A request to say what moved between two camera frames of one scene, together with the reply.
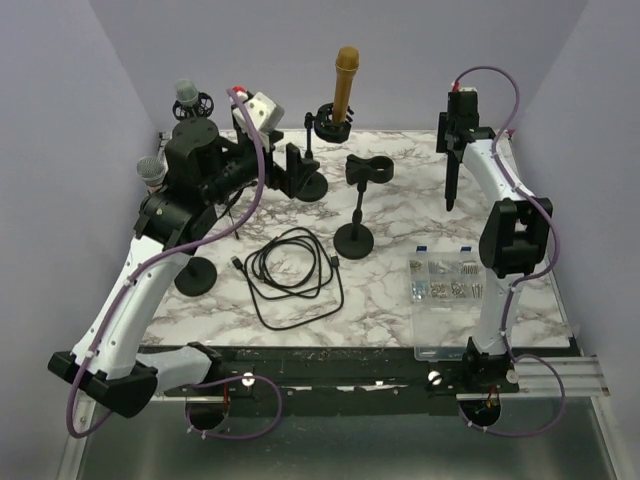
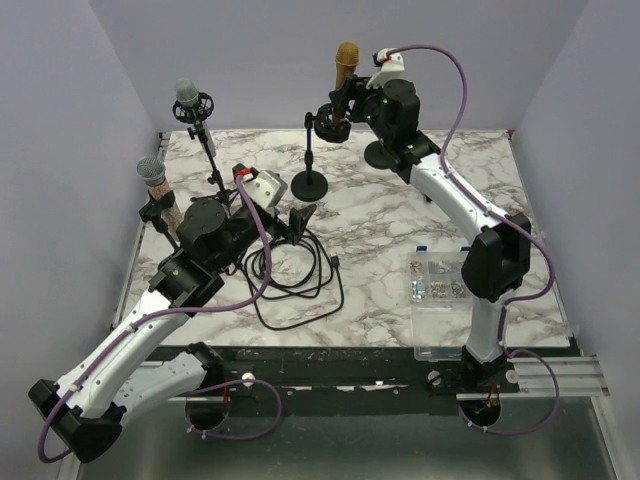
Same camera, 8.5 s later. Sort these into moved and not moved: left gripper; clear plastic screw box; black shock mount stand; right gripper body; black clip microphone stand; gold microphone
Moved: left gripper; black clip microphone stand; right gripper body
Not moved: clear plastic screw box; black shock mount stand; gold microphone
